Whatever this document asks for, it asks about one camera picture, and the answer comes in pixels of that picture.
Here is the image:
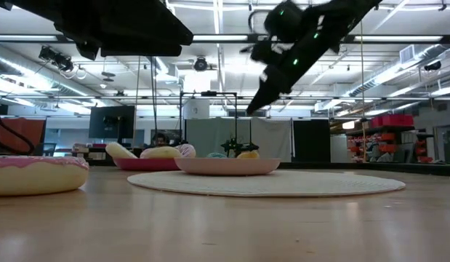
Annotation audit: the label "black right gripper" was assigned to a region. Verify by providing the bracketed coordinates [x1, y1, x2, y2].
[246, 27, 331, 116]

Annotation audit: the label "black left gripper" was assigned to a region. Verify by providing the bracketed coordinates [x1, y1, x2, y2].
[8, 0, 194, 61]

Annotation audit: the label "light pink plate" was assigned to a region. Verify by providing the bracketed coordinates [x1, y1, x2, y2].
[174, 156, 282, 177]

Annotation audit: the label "magenta plate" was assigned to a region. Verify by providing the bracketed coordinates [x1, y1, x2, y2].
[113, 156, 182, 172]

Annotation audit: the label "white hanging sheet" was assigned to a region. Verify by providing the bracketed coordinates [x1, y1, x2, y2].
[250, 118, 293, 163]

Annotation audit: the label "black partition panel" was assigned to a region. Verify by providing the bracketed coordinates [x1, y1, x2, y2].
[292, 119, 332, 163]

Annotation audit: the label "small black background robot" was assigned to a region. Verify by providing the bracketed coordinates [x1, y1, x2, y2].
[220, 137, 260, 156]

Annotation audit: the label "white cylindrical column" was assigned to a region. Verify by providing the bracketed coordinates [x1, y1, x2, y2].
[183, 98, 211, 120]

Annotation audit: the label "grey partition panel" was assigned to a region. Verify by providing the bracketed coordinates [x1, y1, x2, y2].
[184, 118, 253, 159]

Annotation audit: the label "black monitor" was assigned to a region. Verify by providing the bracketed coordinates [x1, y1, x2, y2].
[88, 105, 136, 140]

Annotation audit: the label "round white woven mat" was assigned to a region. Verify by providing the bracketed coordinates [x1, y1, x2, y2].
[126, 169, 406, 198]

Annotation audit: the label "person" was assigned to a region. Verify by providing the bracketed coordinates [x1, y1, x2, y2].
[152, 132, 171, 147]

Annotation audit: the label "large red storage bin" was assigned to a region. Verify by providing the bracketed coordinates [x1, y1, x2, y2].
[371, 114, 415, 128]

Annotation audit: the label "cluttered desk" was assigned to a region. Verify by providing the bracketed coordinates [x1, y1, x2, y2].
[71, 143, 109, 160]

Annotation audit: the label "overhead light bar beam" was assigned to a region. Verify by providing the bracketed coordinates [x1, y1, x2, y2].
[0, 33, 450, 45]

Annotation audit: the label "storage shelf rack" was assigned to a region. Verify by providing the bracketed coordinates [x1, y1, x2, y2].
[346, 123, 435, 163]

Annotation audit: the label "orange panel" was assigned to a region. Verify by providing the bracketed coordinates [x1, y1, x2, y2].
[0, 117, 47, 156]

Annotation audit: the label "small black ceiling device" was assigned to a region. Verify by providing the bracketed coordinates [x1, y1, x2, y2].
[423, 60, 443, 72]

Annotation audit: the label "large pink frosted donut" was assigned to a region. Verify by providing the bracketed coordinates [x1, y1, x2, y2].
[0, 155, 90, 197]

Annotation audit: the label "thin grey hanging cable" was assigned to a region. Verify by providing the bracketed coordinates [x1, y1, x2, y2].
[133, 56, 142, 110]

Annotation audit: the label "thin black hanging cable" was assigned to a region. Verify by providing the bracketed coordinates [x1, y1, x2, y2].
[150, 56, 158, 138]

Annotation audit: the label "black background frame stand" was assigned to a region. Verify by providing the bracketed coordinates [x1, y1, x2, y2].
[179, 90, 239, 158]

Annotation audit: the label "black overhead camera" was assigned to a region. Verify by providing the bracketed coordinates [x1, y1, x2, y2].
[193, 55, 209, 73]

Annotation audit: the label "white looped ceiling cables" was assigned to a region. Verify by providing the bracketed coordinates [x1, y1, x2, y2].
[59, 64, 88, 81]

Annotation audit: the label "black ceiling camera device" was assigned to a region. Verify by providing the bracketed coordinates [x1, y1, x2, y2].
[38, 46, 75, 73]

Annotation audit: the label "black table frame rail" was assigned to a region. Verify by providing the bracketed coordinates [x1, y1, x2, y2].
[278, 162, 450, 178]

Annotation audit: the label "thick black cable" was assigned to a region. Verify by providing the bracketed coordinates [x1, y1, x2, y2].
[0, 98, 36, 156]

